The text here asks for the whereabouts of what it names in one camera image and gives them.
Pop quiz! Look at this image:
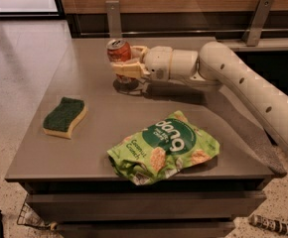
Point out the green yellow sponge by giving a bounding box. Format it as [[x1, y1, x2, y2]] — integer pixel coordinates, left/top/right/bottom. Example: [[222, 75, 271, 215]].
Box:
[[43, 97, 87, 139]]

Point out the left metal bracket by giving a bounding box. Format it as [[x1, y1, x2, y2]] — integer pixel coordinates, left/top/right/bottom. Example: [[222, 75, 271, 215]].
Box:
[[105, 0, 122, 38]]

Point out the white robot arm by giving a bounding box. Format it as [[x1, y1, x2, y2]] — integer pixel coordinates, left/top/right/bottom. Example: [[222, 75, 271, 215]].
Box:
[[107, 40, 288, 155]]

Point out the green rice chips bag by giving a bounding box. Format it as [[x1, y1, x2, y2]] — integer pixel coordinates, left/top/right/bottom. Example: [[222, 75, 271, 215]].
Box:
[[107, 110, 219, 185]]

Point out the metal bracket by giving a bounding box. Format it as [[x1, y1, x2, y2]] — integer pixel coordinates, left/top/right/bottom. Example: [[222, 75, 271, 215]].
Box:
[[242, 0, 275, 47], [105, 0, 122, 38]]

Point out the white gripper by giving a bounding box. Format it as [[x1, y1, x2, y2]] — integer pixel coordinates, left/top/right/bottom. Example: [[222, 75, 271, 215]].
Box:
[[111, 46, 173, 81]]

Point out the right metal bracket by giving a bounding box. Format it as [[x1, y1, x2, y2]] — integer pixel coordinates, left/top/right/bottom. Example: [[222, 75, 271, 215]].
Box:
[[242, 0, 275, 47]]

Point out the red coke can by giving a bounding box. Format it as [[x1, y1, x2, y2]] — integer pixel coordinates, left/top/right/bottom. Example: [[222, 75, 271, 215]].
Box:
[[106, 39, 131, 64]]

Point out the grey drawer cabinet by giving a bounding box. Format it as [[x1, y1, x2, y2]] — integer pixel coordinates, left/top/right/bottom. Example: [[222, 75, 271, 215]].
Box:
[[4, 36, 287, 238]]

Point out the wire basket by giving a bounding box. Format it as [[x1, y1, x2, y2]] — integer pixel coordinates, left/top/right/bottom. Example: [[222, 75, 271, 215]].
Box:
[[17, 202, 58, 231]]

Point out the black white patterned cylinder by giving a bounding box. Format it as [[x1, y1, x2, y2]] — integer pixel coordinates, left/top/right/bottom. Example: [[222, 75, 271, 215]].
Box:
[[248, 214, 288, 236]]

